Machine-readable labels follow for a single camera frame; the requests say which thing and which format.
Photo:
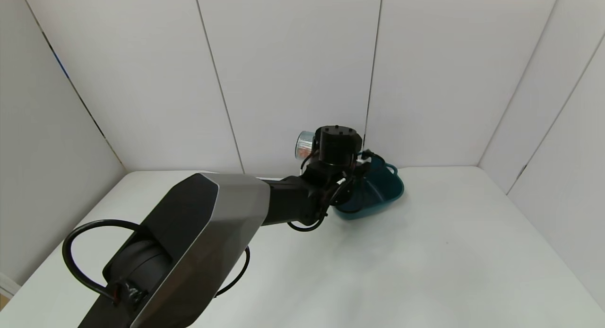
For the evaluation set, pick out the dark teal square basin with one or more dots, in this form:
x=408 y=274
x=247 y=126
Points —
x=383 y=191

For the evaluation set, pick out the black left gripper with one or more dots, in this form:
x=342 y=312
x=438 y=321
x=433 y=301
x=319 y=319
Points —
x=347 y=176

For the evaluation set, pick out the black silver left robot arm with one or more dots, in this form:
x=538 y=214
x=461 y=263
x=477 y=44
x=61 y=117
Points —
x=212 y=224

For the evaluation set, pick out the transparent blue ribbed cup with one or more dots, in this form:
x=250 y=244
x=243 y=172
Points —
x=305 y=140

